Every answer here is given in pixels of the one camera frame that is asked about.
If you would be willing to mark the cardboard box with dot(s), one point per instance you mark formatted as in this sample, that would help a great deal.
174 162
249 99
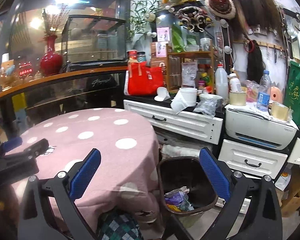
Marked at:
296 197

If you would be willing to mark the red round hat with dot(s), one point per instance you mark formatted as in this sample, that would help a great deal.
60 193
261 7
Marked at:
220 3

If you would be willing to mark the red neon sign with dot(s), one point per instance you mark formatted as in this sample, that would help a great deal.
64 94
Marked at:
26 72

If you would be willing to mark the golden lotus ornament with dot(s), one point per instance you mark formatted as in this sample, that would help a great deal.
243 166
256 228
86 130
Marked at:
6 76

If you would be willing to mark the red tote bag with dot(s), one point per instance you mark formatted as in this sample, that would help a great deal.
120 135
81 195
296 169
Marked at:
145 82

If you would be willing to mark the white plastic tub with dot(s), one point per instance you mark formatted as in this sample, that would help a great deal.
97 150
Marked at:
190 92

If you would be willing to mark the hanging scissors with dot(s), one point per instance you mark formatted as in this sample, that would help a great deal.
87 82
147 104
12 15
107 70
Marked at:
275 53

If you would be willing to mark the small pink box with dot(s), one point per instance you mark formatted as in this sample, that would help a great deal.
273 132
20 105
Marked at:
163 33

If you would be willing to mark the dried flower branches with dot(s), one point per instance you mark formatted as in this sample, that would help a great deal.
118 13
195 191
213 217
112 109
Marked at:
52 20

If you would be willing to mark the stack of papers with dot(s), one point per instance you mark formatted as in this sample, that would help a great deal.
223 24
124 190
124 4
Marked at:
240 108

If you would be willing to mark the vanity mirror with bulbs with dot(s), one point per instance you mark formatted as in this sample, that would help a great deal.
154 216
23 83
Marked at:
165 20

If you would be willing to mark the green bamboo plant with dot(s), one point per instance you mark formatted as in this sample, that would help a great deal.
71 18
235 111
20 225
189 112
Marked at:
137 20

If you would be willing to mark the pink clear plastic bags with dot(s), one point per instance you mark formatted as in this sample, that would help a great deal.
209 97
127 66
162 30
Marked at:
252 90

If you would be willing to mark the ornate opera headdress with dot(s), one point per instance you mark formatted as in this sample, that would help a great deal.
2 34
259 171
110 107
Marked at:
192 17

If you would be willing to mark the white bag with yellow sticker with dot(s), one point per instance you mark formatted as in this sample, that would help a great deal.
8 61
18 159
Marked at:
283 180

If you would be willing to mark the white printer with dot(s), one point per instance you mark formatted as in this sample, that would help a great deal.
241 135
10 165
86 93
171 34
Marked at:
252 127

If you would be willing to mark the black hanging wig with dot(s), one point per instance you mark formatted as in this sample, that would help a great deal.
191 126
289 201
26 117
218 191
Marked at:
255 62

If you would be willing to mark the long white drawer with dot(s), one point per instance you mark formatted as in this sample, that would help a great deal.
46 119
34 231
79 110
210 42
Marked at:
185 127

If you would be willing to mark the small white bottle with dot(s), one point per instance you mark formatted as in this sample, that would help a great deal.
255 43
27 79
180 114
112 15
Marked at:
235 83

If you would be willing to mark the glass bowl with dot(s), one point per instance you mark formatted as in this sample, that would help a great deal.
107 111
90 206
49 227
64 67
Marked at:
191 48

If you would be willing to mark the large pink box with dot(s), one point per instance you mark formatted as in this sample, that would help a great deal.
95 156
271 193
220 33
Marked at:
160 48

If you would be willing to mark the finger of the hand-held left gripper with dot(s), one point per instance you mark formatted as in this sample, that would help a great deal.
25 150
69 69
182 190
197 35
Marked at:
38 147
12 143

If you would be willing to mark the green tote bag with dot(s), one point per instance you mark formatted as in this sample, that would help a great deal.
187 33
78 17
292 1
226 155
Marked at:
297 92

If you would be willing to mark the white fabric bundle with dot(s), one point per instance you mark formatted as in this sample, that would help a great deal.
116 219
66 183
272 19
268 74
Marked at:
180 150

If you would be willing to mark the red lid jar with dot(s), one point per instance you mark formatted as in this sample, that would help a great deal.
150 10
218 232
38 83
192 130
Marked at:
132 55

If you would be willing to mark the black chair back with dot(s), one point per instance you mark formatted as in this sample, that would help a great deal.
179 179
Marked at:
100 85

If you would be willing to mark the wooden shelf rack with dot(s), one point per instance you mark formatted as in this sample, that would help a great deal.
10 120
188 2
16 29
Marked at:
175 53

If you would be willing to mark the orange brown box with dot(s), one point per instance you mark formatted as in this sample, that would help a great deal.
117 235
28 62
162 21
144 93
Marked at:
162 66

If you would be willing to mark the clear plastic bag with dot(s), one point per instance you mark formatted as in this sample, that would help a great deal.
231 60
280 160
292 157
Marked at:
206 107

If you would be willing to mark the red ceramic vase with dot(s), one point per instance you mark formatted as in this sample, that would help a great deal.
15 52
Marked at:
51 62

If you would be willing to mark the white plastic jug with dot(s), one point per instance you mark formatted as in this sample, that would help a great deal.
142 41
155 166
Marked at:
221 85

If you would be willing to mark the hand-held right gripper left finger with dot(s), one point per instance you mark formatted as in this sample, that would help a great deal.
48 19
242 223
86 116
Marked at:
86 172

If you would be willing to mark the row of hanging wigs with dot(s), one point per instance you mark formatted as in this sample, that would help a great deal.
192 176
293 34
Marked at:
252 7

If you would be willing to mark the green checkered cushion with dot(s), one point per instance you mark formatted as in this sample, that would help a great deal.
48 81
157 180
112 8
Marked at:
120 226

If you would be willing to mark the wooden railing ledge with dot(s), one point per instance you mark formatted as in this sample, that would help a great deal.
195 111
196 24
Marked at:
65 73

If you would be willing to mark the wooden hook rail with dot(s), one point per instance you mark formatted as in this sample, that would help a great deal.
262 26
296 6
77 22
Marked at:
270 45

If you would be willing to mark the peach round sponge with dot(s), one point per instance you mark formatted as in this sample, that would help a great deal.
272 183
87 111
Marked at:
275 94

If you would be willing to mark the pink polka dot tablecloth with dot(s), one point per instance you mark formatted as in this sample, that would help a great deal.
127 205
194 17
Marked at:
102 155

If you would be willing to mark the black framed glass case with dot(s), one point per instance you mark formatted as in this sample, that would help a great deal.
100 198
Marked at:
95 40

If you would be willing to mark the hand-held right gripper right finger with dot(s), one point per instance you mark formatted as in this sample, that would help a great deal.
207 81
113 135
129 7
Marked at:
213 172

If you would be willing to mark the dark brown trash bin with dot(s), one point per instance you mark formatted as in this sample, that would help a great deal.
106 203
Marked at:
187 177

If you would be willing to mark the white label pouch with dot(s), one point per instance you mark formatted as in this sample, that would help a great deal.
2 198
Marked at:
189 73

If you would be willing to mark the yellow green bottle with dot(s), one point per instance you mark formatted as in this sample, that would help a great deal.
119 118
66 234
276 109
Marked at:
205 78

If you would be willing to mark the beige tape roll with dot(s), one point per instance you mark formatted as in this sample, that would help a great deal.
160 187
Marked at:
237 99
280 112

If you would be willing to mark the printed plastic cup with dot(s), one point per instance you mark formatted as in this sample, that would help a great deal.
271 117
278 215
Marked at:
205 44

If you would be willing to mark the purple plastic bag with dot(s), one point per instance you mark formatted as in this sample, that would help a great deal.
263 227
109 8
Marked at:
176 197

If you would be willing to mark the clear water bottle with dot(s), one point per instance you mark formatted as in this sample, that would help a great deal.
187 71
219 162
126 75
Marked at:
263 97

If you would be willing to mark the green leaf plant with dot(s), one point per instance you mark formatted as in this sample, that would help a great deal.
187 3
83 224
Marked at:
176 38

